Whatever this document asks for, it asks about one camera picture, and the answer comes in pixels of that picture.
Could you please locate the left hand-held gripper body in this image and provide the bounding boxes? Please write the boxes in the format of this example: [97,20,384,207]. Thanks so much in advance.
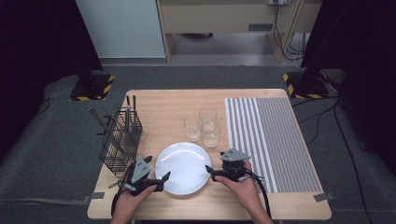
[124,156,164,197]

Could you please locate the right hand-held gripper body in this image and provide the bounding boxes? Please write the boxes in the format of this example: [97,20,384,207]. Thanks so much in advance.
[220,148,251,183]

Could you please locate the clear drinking glass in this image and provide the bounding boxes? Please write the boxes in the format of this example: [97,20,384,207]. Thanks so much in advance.
[201,120,222,148]
[198,106,219,132]
[183,116,203,143]

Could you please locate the white round plate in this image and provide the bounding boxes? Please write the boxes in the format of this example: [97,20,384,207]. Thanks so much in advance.
[154,142,213,196]

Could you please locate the black wire cutlery basket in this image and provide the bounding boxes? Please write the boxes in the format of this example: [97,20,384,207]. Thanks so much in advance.
[96,106,144,175]

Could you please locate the person's right hand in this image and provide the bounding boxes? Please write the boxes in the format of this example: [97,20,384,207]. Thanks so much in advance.
[214,160,265,216]

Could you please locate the person's left hand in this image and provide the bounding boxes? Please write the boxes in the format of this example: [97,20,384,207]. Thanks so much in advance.
[113,161,158,222]

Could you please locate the grey metal plug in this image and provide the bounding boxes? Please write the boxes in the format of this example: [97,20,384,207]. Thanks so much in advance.
[107,179,125,189]

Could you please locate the steel slim utensil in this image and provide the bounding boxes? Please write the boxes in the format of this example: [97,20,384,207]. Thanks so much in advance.
[125,105,132,136]

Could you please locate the grey striped placemat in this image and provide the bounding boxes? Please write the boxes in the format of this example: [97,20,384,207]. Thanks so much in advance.
[224,97,323,194]

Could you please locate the grey tape piece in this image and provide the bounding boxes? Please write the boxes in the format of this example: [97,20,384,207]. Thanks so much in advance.
[82,191,106,203]
[313,192,336,203]

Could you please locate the black yellow-striped stand base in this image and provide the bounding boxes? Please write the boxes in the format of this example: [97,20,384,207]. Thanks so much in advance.
[282,70,331,100]
[68,73,117,103]

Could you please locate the white panel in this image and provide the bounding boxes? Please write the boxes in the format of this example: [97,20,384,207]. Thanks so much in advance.
[75,0,166,59]

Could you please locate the light wooden desk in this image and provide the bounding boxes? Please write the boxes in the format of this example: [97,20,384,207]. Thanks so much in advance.
[155,0,325,64]

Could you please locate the black curtain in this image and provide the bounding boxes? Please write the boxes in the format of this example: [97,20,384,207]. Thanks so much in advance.
[0,0,105,162]
[300,0,396,178]

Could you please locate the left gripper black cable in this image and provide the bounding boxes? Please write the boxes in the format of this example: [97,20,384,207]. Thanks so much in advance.
[110,183,125,217]

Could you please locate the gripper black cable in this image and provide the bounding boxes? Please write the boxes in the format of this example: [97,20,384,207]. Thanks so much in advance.
[110,183,125,217]
[246,169,273,220]

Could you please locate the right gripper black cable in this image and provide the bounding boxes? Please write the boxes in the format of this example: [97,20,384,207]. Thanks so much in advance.
[246,169,273,220]

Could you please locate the thin black floor cable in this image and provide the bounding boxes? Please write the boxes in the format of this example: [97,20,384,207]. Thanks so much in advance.
[35,96,51,116]
[291,95,341,108]
[305,115,322,147]
[298,105,338,124]

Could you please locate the black stand post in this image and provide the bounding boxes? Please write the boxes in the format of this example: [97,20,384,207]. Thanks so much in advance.
[302,66,322,86]
[78,70,96,91]

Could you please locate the long black floor cable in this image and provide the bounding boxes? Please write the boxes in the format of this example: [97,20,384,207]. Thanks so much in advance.
[332,99,375,224]

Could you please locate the hanging black cable bundle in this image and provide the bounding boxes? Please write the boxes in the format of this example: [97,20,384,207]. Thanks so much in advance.
[272,0,305,63]

